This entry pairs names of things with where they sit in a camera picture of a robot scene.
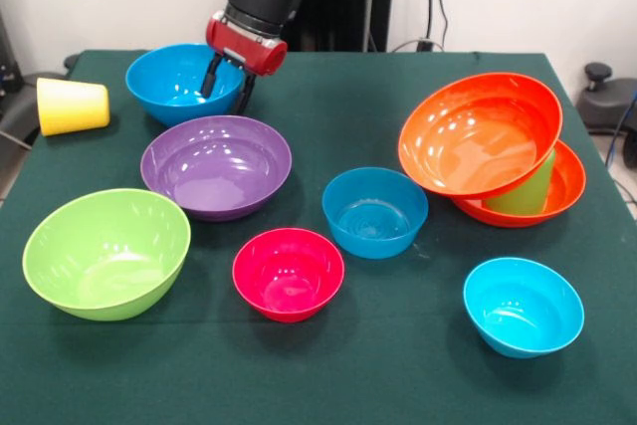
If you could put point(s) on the black equipment base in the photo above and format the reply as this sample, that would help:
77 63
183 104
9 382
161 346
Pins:
30 97
602 106

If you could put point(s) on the pink plastic bowl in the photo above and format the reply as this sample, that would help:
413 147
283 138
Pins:
289 274

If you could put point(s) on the small cyan plastic bowl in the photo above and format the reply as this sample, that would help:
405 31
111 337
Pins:
523 306

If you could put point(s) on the dark green tablecloth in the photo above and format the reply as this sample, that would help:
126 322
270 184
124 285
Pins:
299 375

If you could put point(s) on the yellow plastic cup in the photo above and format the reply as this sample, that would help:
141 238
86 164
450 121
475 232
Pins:
75 106

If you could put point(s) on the small dark blue bowl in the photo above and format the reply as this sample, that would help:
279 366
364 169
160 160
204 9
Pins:
375 214

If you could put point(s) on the orange plastic bowl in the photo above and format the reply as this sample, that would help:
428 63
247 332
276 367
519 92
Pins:
478 136
567 191

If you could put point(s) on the large green plastic bowl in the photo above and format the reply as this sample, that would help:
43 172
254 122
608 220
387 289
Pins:
105 256

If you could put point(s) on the large blue plastic bowl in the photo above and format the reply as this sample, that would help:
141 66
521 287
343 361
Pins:
164 87

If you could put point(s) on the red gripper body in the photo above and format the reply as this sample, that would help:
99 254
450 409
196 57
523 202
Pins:
244 47

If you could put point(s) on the purple plastic bowl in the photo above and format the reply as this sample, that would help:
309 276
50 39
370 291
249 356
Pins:
216 166

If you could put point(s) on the green plastic cup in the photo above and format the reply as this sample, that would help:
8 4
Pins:
532 191

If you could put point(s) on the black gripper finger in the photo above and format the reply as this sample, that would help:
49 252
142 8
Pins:
245 95
211 77

